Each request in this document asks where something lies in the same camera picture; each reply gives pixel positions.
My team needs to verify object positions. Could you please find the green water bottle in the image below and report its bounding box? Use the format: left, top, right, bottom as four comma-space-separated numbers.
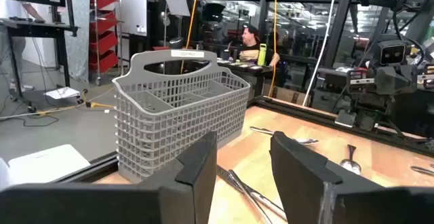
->
256, 43, 268, 67

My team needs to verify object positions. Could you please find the black office desk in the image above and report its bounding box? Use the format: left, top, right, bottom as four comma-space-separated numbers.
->
189, 58, 284, 98

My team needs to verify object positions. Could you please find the black standing desk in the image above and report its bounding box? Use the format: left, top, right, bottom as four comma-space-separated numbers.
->
0, 0, 79, 113

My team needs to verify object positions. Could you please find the grey curtain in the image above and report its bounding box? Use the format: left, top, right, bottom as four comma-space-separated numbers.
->
63, 0, 92, 84

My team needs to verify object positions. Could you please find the white plastic bin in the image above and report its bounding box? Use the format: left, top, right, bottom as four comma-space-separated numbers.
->
7, 144, 92, 185

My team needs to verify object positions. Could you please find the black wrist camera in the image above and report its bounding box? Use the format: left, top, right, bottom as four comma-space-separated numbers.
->
376, 39, 408, 66

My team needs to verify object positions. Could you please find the silver fork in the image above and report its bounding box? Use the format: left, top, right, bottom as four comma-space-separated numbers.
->
410, 164, 434, 177

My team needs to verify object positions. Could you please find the person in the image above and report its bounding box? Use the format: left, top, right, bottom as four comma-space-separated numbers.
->
237, 24, 281, 68
0, 1, 45, 94

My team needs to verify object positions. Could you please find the white floor cable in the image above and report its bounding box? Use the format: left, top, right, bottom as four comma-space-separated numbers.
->
0, 86, 116, 122

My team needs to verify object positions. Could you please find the silver spoon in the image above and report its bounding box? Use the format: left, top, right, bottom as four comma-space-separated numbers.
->
250, 126, 319, 146
339, 144, 362, 176

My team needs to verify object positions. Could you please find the whiteboard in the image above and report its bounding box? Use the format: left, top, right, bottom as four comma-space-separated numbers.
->
117, 0, 149, 37

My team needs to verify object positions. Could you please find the yellow hanging cable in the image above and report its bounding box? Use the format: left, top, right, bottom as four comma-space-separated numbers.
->
267, 0, 279, 98
179, 0, 201, 75

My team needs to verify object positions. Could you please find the black floor cable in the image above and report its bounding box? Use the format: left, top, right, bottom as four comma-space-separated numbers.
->
0, 94, 60, 128

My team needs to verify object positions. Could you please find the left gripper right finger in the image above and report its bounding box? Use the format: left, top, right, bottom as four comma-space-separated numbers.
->
271, 131, 434, 224

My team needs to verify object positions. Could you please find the black stand pole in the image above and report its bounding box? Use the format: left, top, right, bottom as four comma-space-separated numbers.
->
321, 0, 359, 69

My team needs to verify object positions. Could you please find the white reflector panel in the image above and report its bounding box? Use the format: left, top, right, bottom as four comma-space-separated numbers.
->
163, 0, 191, 18

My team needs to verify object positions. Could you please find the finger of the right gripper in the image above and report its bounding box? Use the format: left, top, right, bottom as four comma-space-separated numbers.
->
334, 109, 357, 129
357, 111, 378, 132

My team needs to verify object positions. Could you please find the grey plastic cutlery basket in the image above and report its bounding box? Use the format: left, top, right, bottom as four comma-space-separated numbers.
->
111, 49, 251, 184

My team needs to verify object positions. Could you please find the white box on casters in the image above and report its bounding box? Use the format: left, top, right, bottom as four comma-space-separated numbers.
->
43, 86, 85, 105

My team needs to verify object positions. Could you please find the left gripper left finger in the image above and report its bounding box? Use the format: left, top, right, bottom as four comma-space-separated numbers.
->
0, 131, 218, 224

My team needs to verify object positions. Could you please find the metal bin rack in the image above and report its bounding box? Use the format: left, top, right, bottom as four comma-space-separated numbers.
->
88, 0, 123, 86

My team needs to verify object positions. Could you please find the yellow floor cable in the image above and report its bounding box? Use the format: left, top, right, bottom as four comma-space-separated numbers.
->
35, 88, 116, 116

